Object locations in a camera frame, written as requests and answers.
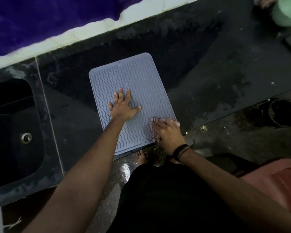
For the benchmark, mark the green plastic cup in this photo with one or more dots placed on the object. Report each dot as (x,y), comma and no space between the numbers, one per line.
(287,10)

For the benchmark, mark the person's left middle finger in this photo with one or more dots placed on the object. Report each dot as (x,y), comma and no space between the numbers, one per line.
(120,94)

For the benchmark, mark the person's right hand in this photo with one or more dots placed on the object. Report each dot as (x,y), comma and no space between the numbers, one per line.
(167,137)

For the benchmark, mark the person's right fingers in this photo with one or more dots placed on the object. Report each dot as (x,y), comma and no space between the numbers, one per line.
(163,122)

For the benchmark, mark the pink plastic tub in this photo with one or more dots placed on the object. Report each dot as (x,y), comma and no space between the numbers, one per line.
(278,184)

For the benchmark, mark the black wristband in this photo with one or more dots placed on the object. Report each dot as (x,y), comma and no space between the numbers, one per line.
(181,151)

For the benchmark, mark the person's bare foot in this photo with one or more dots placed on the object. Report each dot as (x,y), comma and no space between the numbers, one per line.
(141,158)

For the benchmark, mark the person's right forearm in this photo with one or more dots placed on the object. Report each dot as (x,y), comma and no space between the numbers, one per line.
(232,191)

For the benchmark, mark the grey ribbed silicone mat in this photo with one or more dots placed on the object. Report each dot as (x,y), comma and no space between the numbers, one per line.
(135,80)

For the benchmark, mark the person's left forearm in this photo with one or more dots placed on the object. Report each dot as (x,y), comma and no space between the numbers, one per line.
(82,177)

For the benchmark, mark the person's left little finger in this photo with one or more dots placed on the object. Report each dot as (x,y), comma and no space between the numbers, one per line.
(110,106)

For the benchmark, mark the person's black garment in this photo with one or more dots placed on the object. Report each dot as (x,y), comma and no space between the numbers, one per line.
(160,198)

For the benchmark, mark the black round bucket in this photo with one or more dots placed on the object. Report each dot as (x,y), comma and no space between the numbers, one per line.
(282,112)

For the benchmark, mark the black sink basin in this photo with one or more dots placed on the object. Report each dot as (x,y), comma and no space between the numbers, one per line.
(12,133)

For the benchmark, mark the metal sink drain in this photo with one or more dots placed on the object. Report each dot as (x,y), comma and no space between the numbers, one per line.
(26,138)

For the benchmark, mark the purple cloth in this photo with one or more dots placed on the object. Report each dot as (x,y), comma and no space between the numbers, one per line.
(38,19)

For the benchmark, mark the person's left thumb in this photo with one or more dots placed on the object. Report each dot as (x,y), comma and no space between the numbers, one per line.
(135,109)

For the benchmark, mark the person's left hand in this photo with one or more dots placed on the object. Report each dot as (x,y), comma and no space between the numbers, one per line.
(121,109)

